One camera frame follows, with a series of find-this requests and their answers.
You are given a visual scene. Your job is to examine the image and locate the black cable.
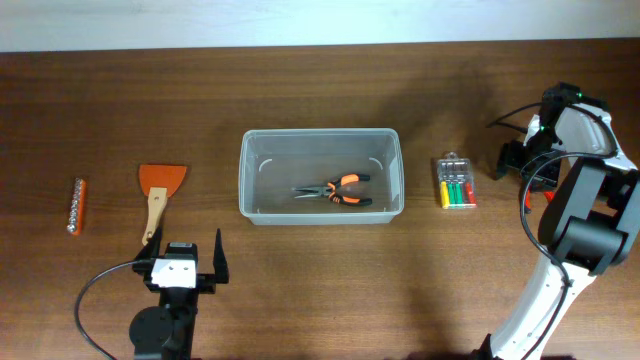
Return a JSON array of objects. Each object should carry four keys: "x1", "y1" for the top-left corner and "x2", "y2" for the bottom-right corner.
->
[
  {"x1": 73, "y1": 259, "x2": 154, "y2": 360},
  {"x1": 485, "y1": 101, "x2": 621, "y2": 360}
]

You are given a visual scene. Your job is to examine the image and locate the orange socket bit holder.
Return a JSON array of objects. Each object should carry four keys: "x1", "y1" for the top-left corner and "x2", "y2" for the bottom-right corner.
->
[{"x1": 66, "y1": 178, "x2": 87, "y2": 236}]

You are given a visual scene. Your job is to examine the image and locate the small red-handled pliers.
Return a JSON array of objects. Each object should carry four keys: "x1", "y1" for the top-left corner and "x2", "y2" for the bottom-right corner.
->
[{"x1": 524, "y1": 189, "x2": 555, "y2": 214}]

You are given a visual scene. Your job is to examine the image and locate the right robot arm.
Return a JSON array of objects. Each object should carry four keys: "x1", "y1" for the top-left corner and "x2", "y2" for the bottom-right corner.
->
[{"x1": 470, "y1": 82, "x2": 639, "y2": 359}]

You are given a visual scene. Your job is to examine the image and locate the right black cable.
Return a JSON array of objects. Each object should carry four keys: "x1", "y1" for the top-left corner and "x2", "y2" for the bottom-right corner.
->
[{"x1": 485, "y1": 101, "x2": 621, "y2": 360}]

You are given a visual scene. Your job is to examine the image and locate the left black cable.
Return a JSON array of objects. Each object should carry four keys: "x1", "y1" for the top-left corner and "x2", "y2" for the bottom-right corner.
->
[{"x1": 73, "y1": 259, "x2": 154, "y2": 360}]

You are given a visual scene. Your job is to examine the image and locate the clear plastic container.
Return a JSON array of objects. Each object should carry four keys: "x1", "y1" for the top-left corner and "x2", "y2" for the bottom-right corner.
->
[{"x1": 238, "y1": 128, "x2": 405, "y2": 225}]

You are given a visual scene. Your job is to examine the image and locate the orange-black long nose pliers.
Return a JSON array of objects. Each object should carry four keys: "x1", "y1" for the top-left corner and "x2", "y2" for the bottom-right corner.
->
[{"x1": 294, "y1": 173, "x2": 373, "y2": 207}]

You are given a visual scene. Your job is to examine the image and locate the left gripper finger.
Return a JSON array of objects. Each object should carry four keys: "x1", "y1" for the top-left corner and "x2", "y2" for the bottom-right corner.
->
[
  {"x1": 212, "y1": 228, "x2": 230, "y2": 284},
  {"x1": 135, "y1": 226, "x2": 162, "y2": 261}
]

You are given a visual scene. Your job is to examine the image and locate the clear screwdriver set case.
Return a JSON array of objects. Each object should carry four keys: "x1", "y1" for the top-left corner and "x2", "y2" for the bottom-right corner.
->
[{"x1": 436, "y1": 152, "x2": 477, "y2": 210}]

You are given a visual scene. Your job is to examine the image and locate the orange scraper wooden handle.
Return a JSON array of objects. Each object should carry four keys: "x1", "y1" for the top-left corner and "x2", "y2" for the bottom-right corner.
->
[{"x1": 138, "y1": 164, "x2": 188, "y2": 246}]

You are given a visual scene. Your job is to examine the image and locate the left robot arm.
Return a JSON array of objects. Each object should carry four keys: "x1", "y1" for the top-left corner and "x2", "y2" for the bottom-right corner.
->
[{"x1": 129, "y1": 229, "x2": 230, "y2": 360}]

